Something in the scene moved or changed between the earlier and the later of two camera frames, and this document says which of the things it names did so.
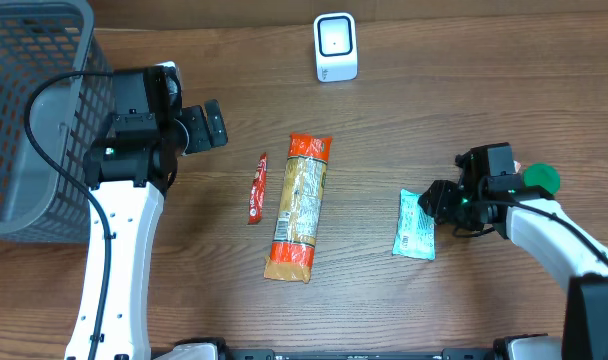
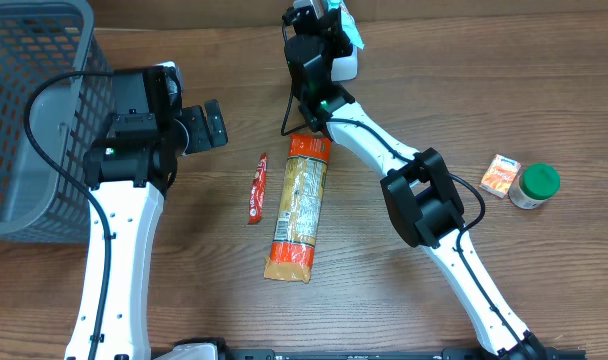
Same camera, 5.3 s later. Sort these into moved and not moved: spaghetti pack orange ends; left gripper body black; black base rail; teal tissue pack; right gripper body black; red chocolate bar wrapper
Moved: right gripper body black; teal tissue pack
Not moved: black base rail; spaghetti pack orange ends; red chocolate bar wrapper; left gripper body black
